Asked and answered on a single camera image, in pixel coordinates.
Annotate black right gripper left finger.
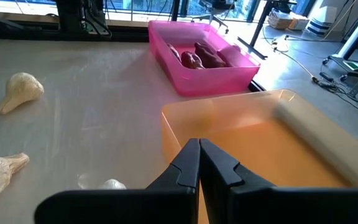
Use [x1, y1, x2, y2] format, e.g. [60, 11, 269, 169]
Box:
[34, 138, 201, 224]

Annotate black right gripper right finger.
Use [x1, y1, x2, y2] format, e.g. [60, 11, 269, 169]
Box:
[200, 138, 358, 224]

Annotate white garlic bulb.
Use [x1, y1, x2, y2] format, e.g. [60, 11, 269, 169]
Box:
[0, 72, 45, 115]
[98, 179, 127, 190]

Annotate orange translucent plastic bin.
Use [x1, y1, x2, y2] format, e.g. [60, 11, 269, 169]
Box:
[161, 89, 358, 224]

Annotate pink translucent plastic bin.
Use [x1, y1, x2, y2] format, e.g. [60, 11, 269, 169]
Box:
[147, 20, 261, 97]

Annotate white power strip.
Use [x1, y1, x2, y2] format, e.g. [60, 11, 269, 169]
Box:
[272, 39, 290, 53]

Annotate black office desk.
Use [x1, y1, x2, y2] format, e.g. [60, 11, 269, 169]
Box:
[237, 0, 298, 60]

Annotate white standing desk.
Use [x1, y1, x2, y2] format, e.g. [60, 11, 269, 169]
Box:
[321, 2, 358, 97]

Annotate cardboard box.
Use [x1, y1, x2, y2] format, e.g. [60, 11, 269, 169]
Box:
[289, 15, 310, 31]

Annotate wicker storage box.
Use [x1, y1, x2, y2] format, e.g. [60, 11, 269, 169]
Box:
[267, 11, 293, 30]

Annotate white striped box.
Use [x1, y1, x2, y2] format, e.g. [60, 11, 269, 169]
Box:
[306, 5, 338, 37]

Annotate large glass window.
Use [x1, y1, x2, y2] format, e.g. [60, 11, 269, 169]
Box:
[0, 0, 307, 22]

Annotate black office chair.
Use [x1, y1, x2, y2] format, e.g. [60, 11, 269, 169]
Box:
[191, 0, 230, 34]

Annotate black floor cables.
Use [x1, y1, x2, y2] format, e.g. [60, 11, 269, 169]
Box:
[311, 71, 358, 122]

